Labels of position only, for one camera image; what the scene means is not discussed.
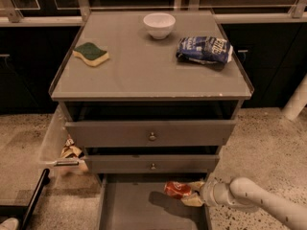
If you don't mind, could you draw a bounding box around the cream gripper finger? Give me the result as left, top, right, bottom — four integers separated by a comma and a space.
181, 193, 204, 207
188, 180, 205, 192

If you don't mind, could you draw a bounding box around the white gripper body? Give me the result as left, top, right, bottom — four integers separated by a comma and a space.
200, 180, 218, 207

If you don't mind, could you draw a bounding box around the red coke can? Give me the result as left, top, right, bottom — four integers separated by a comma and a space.
164, 181, 192, 199

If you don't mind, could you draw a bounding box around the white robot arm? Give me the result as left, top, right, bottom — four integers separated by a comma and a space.
209, 81, 307, 230

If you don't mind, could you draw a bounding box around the grey middle drawer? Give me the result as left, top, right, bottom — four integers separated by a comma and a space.
84, 154, 220, 173

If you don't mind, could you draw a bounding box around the grey open bottom drawer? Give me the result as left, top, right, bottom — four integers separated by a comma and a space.
97, 173, 212, 230

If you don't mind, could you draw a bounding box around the grey drawer cabinet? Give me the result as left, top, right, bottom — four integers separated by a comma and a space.
48, 11, 255, 184

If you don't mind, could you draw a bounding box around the grey top drawer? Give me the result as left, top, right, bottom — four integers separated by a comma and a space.
65, 120, 236, 148

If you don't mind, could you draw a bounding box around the crumpled snack wrapper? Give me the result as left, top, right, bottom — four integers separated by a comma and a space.
60, 139, 83, 158

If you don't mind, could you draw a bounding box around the blue chip bag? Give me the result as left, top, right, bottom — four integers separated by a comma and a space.
176, 36, 233, 64

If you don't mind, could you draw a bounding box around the green yellow sponge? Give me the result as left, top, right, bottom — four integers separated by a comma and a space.
73, 42, 109, 67

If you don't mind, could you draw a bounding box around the white ceramic bowl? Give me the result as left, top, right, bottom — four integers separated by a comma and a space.
143, 12, 176, 39

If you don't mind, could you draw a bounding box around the black chair leg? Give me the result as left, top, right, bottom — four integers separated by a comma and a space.
0, 169, 50, 230

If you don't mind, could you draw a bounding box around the white shoe tip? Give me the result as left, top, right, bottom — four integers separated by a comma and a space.
0, 218, 19, 230

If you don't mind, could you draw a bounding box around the metal window railing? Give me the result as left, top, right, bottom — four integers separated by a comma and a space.
0, 0, 307, 26

